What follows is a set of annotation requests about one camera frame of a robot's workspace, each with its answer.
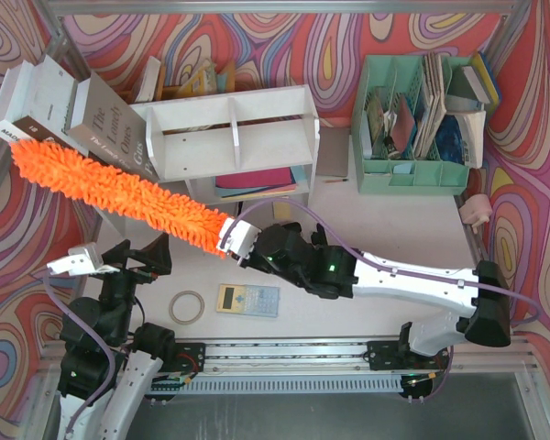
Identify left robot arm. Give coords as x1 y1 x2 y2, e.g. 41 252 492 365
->
44 233 175 439

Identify grey notebook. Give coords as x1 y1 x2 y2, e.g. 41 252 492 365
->
316 126 350 178

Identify books behind shelf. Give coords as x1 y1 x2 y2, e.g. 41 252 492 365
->
120 57 236 104

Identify mint green desk organizer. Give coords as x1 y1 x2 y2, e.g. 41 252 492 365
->
351 52 469 196

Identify grey Lonely Ones book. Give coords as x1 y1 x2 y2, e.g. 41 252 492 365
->
67 72 159 182

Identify orange chenille duster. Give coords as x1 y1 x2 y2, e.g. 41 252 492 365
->
10 139 230 258

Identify black T-shaped clip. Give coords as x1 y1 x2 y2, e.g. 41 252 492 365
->
311 223 328 249

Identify yellow grey calculator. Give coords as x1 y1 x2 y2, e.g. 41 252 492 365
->
216 284 280 318

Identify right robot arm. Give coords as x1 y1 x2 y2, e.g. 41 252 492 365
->
227 221 511 357

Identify yellow sticky note pad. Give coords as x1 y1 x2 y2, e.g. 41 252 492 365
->
272 202 292 221

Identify books in organizer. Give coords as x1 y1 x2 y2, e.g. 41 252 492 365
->
352 51 501 171

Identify stack of coloured paper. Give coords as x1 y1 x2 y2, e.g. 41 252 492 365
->
213 166 307 200

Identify roll of tape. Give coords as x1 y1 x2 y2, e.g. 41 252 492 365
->
169 291 205 325

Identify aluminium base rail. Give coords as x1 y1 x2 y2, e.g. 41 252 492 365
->
145 338 538 402

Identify large white brown book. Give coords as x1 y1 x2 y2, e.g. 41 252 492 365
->
0 57 109 165

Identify white wooden bookshelf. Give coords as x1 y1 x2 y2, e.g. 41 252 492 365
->
133 85 320 205

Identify grey black stapler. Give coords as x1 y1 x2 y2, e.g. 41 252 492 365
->
282 222 302 234

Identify pink piggy figurine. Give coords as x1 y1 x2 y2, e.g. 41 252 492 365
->
458 193 492 234

